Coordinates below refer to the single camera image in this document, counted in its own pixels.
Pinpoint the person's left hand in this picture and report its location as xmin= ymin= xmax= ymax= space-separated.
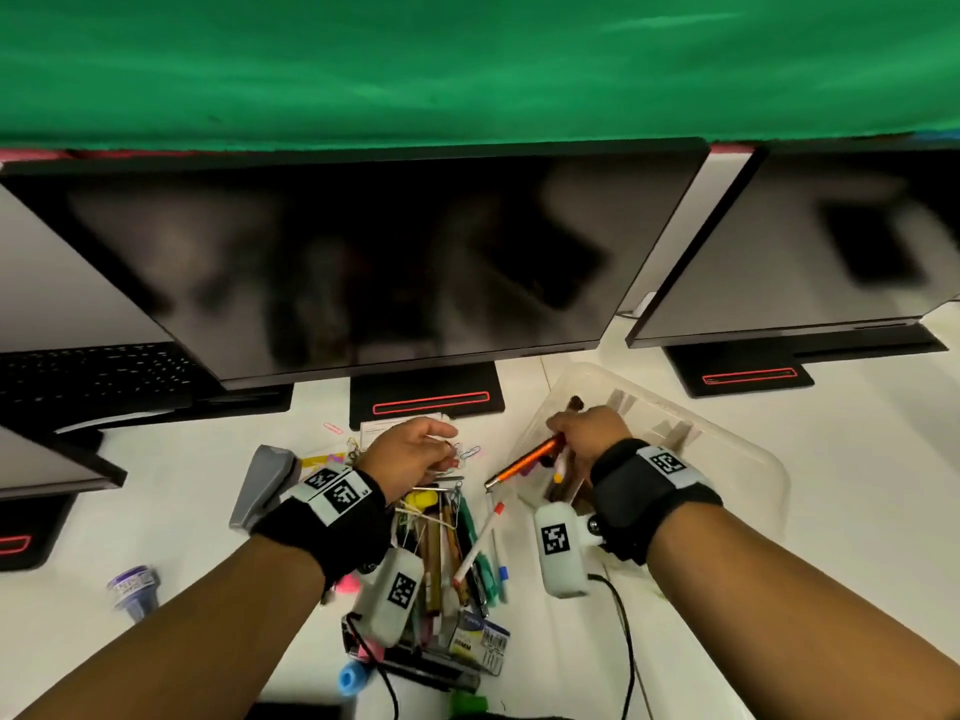
xmin=352 ymin=416 xmax=461 ymax=508

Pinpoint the person's right hand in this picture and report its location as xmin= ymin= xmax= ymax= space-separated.
xmin=545 ymin=405 xmax=636 ymax=488

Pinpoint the orange pen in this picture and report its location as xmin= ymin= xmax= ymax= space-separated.
xmin=483 ymin=434 xmax=566 ymax=493

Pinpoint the person's right forearm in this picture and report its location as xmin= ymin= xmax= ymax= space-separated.
xmin=643 ymin=503 xmax=960 ymax=720

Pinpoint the person's left forearm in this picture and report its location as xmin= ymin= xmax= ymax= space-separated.
xmin=13 ymin=532 xmax=328 ymax=720

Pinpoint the black monitor stand red line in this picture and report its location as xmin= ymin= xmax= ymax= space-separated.
xmin=663 ymin=323 xmax=950 ymax=400
xmin=0 ymin=493 xmax=78 ymax=573
xmin=349 ymin=361 xmax=506 ymax=432

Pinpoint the white marker with red cap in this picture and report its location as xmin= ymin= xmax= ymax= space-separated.
xmin=451 ymin=502 xmax=507 ymax=586

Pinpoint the pile of pens and stationery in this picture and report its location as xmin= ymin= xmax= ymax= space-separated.
xmin=330 ymin=478 xmax=513 ymax=696

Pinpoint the clear plastic bin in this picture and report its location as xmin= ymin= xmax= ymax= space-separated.
xmin=510 ymin=361 xmax=792 ymax=595

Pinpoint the small staples box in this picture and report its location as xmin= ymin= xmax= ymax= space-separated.
xmin=447 ymin=607 xmax=512 ymax=678

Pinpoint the grey stapler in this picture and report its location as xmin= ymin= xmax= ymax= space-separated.
xmin=228 ymin=444 xmax=302 ymax=534

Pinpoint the large black monitor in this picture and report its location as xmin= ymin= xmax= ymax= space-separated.
xmin=0 ymin=138 xmax=711 ymax=391

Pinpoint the purple glue bottle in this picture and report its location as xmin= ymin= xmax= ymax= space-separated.
xmin=105 ymin=565 xmax=161 ymax=625

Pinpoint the black keyboard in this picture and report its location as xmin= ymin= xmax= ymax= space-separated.
xmin=0 ymin=342 xmax=220 ymax=436

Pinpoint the green cloth backdrop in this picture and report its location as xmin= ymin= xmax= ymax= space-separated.
xmin=0 ymin=0 xmax=960 ymax=153

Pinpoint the black wrist strap with marker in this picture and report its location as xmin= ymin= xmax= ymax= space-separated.
xmin=588 ymin=439 xmax=726 ymax=568
xmin=251 ymin=465 xmax=396 ymax=593

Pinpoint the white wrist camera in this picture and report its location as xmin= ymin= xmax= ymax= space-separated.
xmin=533 ymin=502 xmax=606 ymax=600
xmin=351 ymin=547 xmax=426 ymax=650

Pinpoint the black cable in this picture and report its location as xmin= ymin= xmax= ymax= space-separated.
xmin=588 ymin=572 xmax=639 ymax=720
xmin=373 ymin=658 xmax=400 ymax=720

